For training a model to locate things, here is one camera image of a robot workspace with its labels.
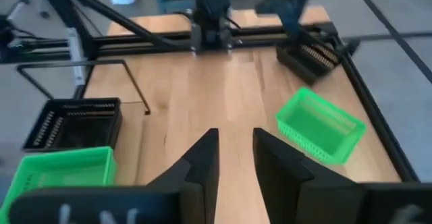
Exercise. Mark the silver frame bracket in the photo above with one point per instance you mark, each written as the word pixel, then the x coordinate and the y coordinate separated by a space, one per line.
pixel 76 55

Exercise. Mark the green plastic basket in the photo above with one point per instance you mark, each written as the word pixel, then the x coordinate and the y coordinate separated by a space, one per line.
pixel 320 126
pixel 64 170

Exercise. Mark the black aluminium table frame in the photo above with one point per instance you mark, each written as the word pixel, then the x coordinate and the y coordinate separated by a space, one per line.
pixel 135 43

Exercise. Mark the black plastic basket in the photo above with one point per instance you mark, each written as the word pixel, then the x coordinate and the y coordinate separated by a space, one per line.
pixel 77 129
pixel 303 65

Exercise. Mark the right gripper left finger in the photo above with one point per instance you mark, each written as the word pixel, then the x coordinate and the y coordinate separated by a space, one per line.
pixel 199 183

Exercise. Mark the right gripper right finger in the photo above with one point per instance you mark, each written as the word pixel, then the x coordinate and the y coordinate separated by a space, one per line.
pixel 287 190

